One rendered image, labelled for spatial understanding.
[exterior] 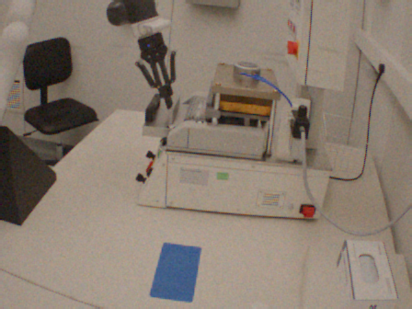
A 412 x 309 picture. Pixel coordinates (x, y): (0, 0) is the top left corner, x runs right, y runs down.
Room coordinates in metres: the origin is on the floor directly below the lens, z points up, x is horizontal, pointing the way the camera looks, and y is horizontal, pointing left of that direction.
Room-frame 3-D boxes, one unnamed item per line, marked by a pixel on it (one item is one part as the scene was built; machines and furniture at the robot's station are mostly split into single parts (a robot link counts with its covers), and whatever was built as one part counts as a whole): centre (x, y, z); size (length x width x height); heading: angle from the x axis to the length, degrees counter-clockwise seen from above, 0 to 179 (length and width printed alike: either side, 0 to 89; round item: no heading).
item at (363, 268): (0.71, -0.40, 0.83); 0.23 x 0.12 x 0.07; 174
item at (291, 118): (1.05, -0.22, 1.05); 0.15 x 0.05 x 0.15; 178
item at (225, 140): (1.14, -0.01, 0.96); 0.26 x 0.05 x 0.07; 88
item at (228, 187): (1.26, -0.09, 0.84); 0.53 x 0.37 x 0.17; 88
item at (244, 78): (1.25, -0.13, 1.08); 0.31 x 0.24 x 0.13; 178
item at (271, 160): (1.27, -0.13, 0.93); 0.46 x 0.35 x 0.01; 88
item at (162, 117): (1.28, 0.03, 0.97); 0.30 x 0.22 x 0.08; 88
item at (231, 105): (1.27, -0.09, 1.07); 0.22 x 0.17 x 0.10; 178
